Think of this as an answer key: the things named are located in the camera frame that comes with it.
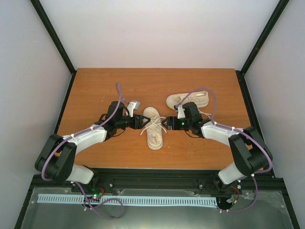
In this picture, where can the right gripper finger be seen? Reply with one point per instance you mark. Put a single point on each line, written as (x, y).
(166, 120)
(165, 125)

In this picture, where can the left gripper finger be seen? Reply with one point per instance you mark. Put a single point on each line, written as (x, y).
(145, 123)
(144, 118)

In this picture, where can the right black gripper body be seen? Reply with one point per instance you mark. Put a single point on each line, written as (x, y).
(178, 126)

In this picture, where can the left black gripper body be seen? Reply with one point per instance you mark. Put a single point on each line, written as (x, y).
(120, 123)

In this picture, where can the white lace sneaker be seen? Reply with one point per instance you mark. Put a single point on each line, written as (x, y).
(154, 128)
(201, 99)

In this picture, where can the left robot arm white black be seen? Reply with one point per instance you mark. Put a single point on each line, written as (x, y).
(56, 160)

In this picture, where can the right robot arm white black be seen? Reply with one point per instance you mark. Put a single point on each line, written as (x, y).
(249, 151)

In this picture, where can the green lit circuit board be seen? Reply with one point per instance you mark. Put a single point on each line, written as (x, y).
(95, 194)

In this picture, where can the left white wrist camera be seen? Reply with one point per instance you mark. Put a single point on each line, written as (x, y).
(133, 106)

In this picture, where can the black aluminium frame rail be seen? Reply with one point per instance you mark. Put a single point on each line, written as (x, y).
(199, 181)

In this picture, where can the light blue cable duct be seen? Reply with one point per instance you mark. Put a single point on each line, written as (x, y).
(131, 201)

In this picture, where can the left black frame post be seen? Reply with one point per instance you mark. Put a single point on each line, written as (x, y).
(53, 35)

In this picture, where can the black frame post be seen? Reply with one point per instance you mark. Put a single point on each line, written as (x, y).
(53, 35)
(277, 12)

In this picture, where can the right black frame post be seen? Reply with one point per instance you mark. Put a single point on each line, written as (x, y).
(277, 12)

